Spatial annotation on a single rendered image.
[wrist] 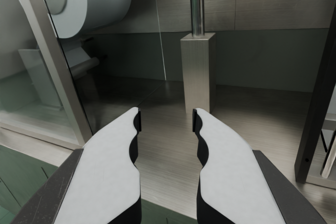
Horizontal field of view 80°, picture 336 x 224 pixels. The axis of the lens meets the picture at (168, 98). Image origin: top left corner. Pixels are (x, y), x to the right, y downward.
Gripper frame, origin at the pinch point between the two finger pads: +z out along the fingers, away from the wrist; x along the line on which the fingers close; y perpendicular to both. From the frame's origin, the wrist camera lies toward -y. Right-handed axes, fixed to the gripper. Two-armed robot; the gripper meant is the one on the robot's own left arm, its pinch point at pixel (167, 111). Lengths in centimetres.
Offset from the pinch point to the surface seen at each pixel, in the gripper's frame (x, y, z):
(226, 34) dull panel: 25, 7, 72
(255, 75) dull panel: 38, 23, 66
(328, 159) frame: 33.2, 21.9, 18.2
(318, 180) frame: 33.3, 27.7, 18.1
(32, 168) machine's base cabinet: -48, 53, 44
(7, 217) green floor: -110, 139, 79
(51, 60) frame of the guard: -25.8, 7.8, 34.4
